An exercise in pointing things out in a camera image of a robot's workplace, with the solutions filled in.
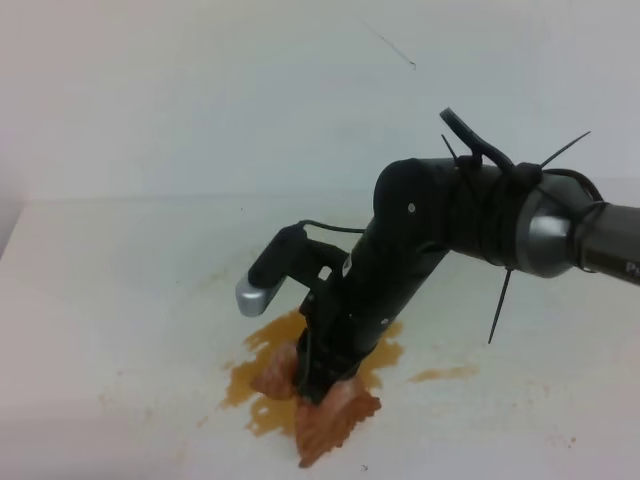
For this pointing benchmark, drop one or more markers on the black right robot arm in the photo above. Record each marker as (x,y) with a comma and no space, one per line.
(539,221)

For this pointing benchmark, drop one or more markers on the brown coffee stain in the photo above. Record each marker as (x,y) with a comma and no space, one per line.
(268,415)

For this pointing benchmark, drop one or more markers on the black zip tie upper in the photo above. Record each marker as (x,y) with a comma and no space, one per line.
(472,159)

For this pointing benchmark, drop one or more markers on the orange stained rag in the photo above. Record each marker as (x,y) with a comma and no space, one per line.
(319,428)

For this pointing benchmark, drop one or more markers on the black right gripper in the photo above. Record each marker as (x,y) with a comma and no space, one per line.
(346,320)

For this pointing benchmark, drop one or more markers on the black zip tie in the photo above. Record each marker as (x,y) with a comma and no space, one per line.
(472,159)
(504,288)

